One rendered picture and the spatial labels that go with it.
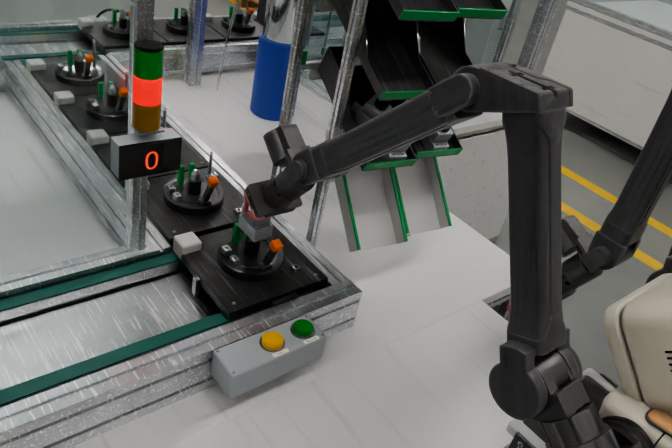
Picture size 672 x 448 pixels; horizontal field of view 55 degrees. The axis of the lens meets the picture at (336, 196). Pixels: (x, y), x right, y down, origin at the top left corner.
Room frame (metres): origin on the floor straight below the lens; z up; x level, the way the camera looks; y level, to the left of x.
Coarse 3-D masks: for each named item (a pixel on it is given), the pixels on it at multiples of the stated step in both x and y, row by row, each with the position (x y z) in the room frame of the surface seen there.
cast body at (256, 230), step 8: (248, 208) 1.07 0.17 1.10; (240, 216) 1.09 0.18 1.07; (240, 224) 1.08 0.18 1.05; (248, 224) 1.06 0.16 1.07; (256, 224) 1.06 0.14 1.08; (264, 224) 1.07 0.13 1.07; (248, 232) 1.06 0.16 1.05; (256, 232) 1.05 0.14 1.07; (264, 232) 1.06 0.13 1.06; (256, 240) 1.05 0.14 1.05
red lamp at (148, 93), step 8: (136, 80) 1.01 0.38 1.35; (144, 80) 1.01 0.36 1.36; (152, 80) 1.01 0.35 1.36; (160, 80) 1.02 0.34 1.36; (136, 88) 1.01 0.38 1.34; (144, 88) 1.01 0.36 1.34; (152, 88) 1.01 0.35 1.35; (160, 88) 1.03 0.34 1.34; (136, 96) 1.01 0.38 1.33; (144, 96) 1.01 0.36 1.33; (152, 96) 1.01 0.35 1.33; (160, 96) 1.03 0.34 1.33; (144, 104) 1.01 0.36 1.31; (152, 104) 1.01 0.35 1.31
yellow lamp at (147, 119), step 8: (136, 104) 1.01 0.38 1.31; (160, 104) 1.03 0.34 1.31; (136, 112) 1.01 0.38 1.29; (144, 112) 1.01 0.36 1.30; (152, 112) 1.01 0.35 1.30; (160, 112) 1.03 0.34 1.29; (136, 120) 1.01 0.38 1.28; (144, 120) 1.01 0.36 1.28; (152, 120) 1.01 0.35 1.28; (160, 120) 1.03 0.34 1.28; (136, 128) 1.01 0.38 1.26; (144, 128) 1.01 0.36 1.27; (152, 128) 1.01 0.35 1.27
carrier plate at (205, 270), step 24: (216, 240) 1.12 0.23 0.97; (288, 240) 1.18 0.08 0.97; (192, 264) 1.03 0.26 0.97; (216, 264) 1.04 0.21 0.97; (288, 264) 1.09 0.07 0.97; (312, 264) 1.11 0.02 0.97; (216, 288) 0.97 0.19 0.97; (240, 288) 0.99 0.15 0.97; (264, 288) 1.00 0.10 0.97; (288, 288) 1.02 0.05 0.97; (312, 288) 1.05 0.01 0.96; (240, 312) 0.93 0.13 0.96
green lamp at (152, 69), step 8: (136, 56) 1.01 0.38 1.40; (144, 56) 1.01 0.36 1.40; (152, 56) 1.01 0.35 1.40; (160, 56) 1.02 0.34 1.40; (136, 64) 1.01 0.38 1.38; (144, 64) 1.01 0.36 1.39; (152, 64) 1.01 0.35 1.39; (160, 64) 1.02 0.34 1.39; (136, 72) 1.01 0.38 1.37; (144, 72) 1.01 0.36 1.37; (152, 72) 1.01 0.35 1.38; (160, 72) 1.02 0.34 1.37
